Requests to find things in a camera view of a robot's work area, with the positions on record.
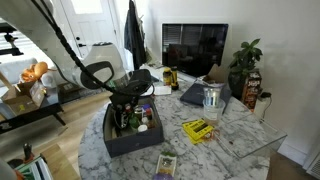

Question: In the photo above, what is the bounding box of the yellow vitamin bottle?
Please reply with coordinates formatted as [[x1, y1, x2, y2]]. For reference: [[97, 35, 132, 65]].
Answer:
[[162, 67, 173, 87]]

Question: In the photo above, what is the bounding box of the orange plush toy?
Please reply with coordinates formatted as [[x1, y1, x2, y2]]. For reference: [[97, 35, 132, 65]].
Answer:
[[19, 61, 58, 84]]

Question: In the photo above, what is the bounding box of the light grey sofa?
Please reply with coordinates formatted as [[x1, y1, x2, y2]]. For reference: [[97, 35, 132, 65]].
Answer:
[[0, 57, 39, 85]]

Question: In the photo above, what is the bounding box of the green bottle red cap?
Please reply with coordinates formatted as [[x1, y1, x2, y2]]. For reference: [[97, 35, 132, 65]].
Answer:
[[128, 111, 141, 133]]

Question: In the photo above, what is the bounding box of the green houseplant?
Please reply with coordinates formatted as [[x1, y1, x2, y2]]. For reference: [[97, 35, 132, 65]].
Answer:
[[228, 37, 264, 78]]

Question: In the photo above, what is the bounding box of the navy blue cardboard box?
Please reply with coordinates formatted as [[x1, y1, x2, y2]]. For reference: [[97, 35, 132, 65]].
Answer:
[[102, 96, 165, 158]]

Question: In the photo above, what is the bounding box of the dark hanging jacket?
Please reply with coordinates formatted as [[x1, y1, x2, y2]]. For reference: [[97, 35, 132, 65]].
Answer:
[[123, 0, 148, 72]]

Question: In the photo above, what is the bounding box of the purple round object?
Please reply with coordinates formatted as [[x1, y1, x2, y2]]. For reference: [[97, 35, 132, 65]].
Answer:
[[152, 172, 175, 180]]

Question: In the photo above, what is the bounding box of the white paper napkin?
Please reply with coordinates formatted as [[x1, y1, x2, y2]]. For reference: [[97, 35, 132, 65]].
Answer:
[[153, 85, 173, 97]]

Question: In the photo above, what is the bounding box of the clear plastic cup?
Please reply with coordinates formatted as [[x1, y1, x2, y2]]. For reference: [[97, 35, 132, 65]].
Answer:
[[202, 97, 227, 127]]

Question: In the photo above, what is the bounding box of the stack of books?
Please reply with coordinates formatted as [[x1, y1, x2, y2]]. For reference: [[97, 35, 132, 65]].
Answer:
[[14, 155, 54, 180]]

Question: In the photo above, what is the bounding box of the white bottle blue cap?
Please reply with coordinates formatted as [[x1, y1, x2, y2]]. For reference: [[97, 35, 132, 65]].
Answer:
[[141, 103, 153, 120]]

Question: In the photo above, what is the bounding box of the yellow packet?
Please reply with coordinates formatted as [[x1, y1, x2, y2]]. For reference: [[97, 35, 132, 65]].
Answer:
[[181, 118, 215, 145]]

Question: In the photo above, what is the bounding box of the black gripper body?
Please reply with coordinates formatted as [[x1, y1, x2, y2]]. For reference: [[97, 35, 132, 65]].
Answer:
[[109, 68, 155, 108]]

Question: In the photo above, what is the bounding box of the black plant pot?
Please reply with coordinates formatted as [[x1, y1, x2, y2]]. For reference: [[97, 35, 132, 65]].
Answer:
[[227, 72, 248, 100]]

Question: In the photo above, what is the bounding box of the white door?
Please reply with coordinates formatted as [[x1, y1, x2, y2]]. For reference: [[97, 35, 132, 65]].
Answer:
[[59, 0, 121, 61]]

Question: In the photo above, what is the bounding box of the white jar white lid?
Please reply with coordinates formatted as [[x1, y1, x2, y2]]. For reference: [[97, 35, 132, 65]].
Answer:
[[137, 123, 149, 133]]

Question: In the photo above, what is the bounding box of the black flat screen television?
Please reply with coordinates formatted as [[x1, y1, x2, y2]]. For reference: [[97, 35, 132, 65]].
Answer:
[[161, 23, 230, 78]]

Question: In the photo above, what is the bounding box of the brown paper bag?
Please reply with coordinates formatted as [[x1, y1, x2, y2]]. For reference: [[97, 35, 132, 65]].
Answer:
[[201, 63, 228, 85]]

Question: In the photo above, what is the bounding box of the orange Jenga box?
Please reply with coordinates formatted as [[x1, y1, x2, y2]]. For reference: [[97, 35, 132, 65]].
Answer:
[[241, 69, 263, 112]]

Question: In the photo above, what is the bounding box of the clear plastic container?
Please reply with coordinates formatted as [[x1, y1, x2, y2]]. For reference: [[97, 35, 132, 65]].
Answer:
[[211, 112, 288, 169]]

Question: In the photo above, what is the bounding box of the open cardboard box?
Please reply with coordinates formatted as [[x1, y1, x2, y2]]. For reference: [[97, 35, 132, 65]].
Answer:
[[0, 80, 47, 117]]

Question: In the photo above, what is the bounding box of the dark bottle yellow label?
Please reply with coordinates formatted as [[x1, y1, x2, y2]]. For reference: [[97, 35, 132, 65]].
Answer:
[[170, 65, 180, 91]]

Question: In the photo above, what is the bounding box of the snack packet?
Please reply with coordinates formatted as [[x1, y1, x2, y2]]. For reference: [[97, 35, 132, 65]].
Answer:
[[155, 151, 178, 176]]

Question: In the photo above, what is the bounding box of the silver drink can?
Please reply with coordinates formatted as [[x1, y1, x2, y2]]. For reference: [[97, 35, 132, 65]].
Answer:
[[203, 87, 222, 108]]

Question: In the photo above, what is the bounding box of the black low table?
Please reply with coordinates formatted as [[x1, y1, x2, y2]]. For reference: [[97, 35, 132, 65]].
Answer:
[[0, 96, 68, 135]]

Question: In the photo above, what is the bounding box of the small cardboard box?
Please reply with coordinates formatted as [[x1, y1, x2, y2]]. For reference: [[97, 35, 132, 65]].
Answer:
[[57, 81, 81, 98]]

